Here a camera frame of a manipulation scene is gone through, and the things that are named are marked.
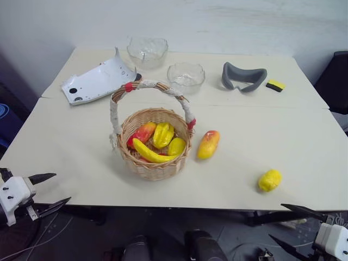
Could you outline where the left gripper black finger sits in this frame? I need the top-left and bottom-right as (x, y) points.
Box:
(28, 172), (57, 186)
(39, 196), (72, 219)

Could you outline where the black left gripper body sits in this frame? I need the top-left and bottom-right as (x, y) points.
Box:
(11, 196), (41, 222)

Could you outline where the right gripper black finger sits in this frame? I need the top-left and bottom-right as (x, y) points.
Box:
(268, 233), (314, 261)
(280, 203), (327, 221)

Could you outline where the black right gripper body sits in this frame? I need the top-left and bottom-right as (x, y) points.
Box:
(308, 213), (337, 261)

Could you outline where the smooth yellow toy fruit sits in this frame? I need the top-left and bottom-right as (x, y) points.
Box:
(167, 137), (187, 157)

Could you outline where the bumpy yellow toy lemon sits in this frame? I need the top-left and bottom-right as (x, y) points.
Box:
(258, 169), (283, 193)

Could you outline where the blue rolled mat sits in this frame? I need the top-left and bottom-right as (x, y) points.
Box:
(0, 102), (10, 148)

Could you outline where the dark rounded shape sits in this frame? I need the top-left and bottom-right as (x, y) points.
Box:
(122, 234), (153, 261)
(184, 229), (227, 261)

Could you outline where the yellow toy banana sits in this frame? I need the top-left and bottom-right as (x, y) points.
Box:
(132, 138), (177, 164)

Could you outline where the white plastic shell cover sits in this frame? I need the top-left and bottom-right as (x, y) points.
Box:
(60, 46), (142, 107)

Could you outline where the red and yellow toy mango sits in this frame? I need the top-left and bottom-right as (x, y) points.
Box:
(197, 130), (221, 160)
(127, 122), (158, 150)

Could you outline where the yellow and black sponge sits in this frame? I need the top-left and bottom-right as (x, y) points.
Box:
(265, 79), (287, 94)

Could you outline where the yellow bell pepper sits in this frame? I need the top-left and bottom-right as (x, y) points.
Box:
(152, 122), (175, 149)

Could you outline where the grey foam face pad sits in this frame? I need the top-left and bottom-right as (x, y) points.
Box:
(221, 61), (268, 95)

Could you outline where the large clear glass bowl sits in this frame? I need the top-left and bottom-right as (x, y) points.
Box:
(126, 36), (169, 70)

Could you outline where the small clear glass bowl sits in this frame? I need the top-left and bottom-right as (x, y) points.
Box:
(166, 61), (206, 95)

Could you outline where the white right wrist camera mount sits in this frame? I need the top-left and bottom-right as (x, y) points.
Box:
(315, 222), (348, 259)

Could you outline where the white floor cable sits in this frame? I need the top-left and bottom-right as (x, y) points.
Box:
(0, 212), (72, 259)

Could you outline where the wicker basket with lace handle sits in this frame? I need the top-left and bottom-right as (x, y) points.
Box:
(109, 78), (197, 182)

